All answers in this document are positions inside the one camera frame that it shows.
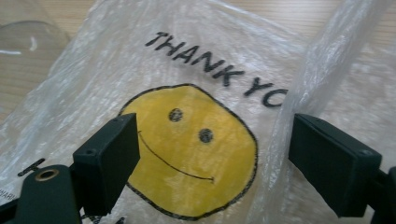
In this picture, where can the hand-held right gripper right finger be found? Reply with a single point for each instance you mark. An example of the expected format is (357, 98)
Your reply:
(333, 161)

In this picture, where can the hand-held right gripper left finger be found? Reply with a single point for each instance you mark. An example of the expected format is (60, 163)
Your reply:
(107, 168)

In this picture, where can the clear smiley plastic bag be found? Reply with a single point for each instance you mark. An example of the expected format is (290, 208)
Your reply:
(199, 62)

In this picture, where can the clear glass bowl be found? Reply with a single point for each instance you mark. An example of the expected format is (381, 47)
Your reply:
(28, 34)

